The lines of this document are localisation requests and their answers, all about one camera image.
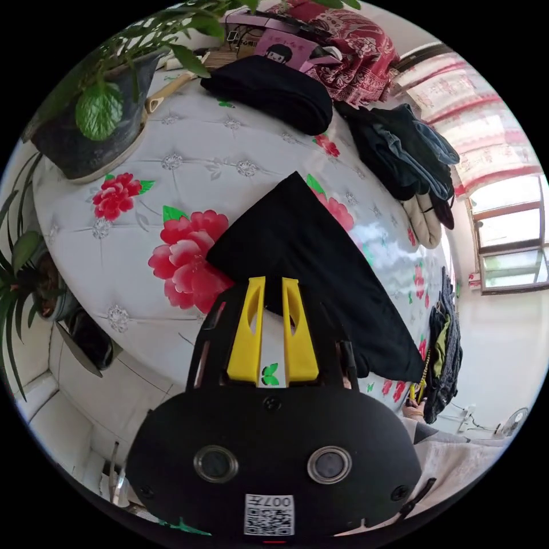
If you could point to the white fan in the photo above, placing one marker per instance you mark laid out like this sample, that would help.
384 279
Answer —
514 422

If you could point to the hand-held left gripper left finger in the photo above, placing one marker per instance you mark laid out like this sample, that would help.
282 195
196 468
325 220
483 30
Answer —
244 343

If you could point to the small potted plant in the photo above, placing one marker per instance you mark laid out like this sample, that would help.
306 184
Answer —
30 274

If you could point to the large potted plant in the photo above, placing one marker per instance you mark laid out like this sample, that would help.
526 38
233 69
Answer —
90 128

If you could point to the red patterned blanket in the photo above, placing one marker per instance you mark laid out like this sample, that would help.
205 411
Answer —
360 47

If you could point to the red patterned curtain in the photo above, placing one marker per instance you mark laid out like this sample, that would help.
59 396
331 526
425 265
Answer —
472 120

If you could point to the purple carton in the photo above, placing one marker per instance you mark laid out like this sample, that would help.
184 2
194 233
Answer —
274 43

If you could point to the folded black garment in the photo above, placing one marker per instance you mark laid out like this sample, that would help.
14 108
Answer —
274 92

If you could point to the black pants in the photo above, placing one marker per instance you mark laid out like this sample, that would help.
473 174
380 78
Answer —
300 240

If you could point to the person's right hand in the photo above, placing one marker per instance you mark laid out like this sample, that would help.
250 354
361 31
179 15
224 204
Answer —
412 413

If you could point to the person's body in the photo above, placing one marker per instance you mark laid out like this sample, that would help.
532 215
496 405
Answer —
454 463

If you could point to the pile of clothes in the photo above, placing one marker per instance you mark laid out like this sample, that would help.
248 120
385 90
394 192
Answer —
446 343
403 150

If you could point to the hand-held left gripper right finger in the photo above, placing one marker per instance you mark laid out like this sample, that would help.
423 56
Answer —
302 347

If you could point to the window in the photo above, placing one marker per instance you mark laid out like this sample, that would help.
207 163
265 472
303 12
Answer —
510 240

